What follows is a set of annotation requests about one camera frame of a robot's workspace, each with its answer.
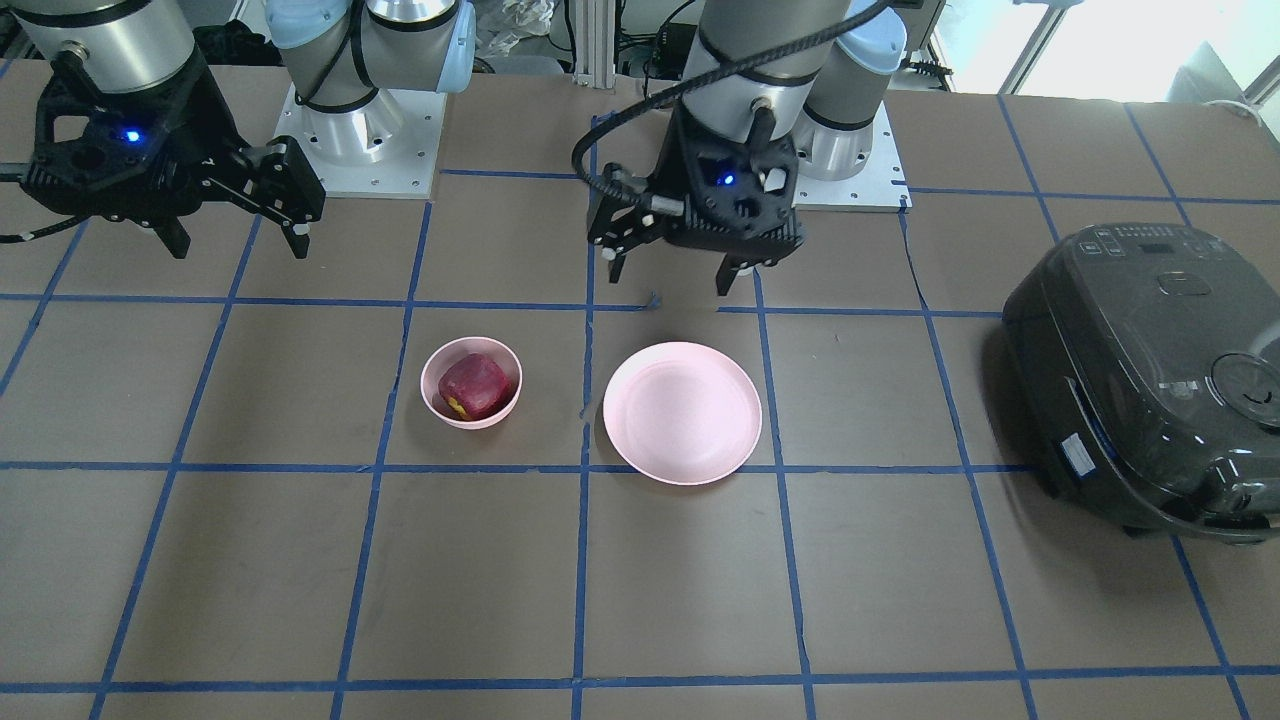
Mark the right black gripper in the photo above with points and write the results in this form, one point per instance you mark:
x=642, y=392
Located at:
x=207, y=131

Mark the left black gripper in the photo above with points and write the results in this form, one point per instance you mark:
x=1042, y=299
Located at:
x=686, y=160

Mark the pink bowl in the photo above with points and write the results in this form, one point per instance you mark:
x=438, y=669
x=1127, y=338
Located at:
x=450, y=353

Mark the red apple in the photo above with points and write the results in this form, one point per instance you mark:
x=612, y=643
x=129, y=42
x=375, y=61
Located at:
x=475, y=387

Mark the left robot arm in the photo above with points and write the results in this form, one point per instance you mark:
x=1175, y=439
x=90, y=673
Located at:
x=777, y=98

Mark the pink plate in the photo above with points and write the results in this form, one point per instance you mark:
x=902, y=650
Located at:
x=682, y=413

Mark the black power adapter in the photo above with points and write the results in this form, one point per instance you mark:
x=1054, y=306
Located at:
x=671, y=49

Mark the dark grey rice cooker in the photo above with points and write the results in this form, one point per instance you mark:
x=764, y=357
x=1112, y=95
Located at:
x=1148, y=354

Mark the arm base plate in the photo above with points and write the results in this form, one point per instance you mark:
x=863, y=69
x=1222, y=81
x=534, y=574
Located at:
x=387, y=149
x=858, y=170

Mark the aluminium frame post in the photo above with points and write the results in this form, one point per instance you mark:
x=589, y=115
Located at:
x=594, y=37

